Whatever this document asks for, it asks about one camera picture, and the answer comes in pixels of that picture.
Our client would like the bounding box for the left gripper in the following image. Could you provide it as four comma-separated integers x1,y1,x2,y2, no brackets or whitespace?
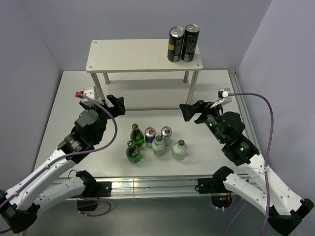
80,94,125,142

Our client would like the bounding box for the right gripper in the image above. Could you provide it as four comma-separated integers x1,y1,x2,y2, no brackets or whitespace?
178,99,226,143

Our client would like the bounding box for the green perrier bottle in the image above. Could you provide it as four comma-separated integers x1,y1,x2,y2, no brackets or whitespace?
126,140,142,164
130,123,145,147

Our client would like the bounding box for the clear Chang bottle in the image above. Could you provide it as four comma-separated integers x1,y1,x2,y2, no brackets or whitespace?
152,135,166,156
172,140,187,161

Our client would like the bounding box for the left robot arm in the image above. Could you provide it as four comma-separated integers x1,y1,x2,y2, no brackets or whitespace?
0,92,126,234

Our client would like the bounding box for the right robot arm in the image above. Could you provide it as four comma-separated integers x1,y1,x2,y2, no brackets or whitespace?
179,100,315,236

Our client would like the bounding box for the white two-tier shelf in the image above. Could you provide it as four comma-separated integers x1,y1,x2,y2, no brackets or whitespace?
86,39,203,111

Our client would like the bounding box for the silver can right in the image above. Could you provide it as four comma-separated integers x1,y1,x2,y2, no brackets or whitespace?
161,126,172,146

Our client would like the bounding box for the blue silver can left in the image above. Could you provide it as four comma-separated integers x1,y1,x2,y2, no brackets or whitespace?
144,127,156,147

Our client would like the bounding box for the green Perrier bottle front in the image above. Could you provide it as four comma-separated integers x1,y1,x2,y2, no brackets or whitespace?
126,140,142,164

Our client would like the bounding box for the black tall can left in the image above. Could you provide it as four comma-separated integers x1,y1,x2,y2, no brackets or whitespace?
167,26,185,62

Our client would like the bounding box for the black tall can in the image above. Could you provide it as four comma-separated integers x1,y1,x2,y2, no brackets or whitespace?
167,26,185,62
181,24,200,62

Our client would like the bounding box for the black tall can right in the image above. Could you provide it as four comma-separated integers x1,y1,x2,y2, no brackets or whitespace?
181,24,200,62

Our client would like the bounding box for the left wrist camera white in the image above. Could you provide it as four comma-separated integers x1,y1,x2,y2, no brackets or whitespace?
75,86,102,106

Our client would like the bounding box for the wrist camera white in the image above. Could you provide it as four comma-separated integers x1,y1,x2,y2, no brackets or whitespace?
218,88,232,106
75,86,102,106

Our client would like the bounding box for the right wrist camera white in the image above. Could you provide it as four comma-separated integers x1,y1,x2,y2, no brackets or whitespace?
218,88,232,106

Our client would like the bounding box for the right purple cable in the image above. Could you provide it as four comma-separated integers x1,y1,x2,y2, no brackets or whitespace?
225,91,274,236

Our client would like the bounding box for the aluminium rail frame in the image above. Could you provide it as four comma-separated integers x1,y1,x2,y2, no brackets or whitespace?
53,69,269,200

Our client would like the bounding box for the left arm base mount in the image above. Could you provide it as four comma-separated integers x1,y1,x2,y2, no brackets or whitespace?
76,181,112,212

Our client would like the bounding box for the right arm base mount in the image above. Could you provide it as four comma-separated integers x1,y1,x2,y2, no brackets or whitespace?
194,177,232,211

